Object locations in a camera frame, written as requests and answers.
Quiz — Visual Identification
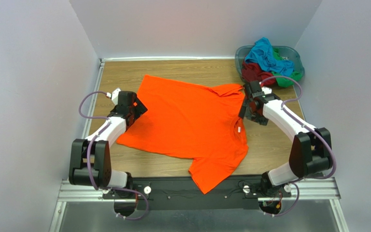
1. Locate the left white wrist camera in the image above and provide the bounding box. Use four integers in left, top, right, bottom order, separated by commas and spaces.
106, 87, 121, 105

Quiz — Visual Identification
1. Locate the green t shirt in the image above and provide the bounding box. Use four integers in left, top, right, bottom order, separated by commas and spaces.
271, 47, 303, 88

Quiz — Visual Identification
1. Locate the blue t shirt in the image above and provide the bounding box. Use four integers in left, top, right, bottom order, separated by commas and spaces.
244, 37, 294, 76

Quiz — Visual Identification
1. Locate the orange t shirt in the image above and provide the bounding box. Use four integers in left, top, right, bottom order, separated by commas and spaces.
116, 75, 248, 194

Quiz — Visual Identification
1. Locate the dark red t shirt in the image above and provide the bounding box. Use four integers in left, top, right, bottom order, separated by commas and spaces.
241, 61, 276, 87

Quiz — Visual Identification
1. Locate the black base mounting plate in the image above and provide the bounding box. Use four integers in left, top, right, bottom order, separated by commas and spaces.
100, 175, 297, 211

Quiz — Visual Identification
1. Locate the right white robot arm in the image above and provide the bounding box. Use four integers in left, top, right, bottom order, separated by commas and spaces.
239, 81, 336, 196

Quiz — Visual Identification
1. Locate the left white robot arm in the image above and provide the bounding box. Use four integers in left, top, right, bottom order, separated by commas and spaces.
69, 88, 147, 198

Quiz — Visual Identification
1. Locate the translucent blue plastic basket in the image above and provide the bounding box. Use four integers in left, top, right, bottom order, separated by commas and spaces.
234, 45, 305, 83

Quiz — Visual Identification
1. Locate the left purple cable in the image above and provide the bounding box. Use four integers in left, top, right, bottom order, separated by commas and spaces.
78, 91, 149, 221

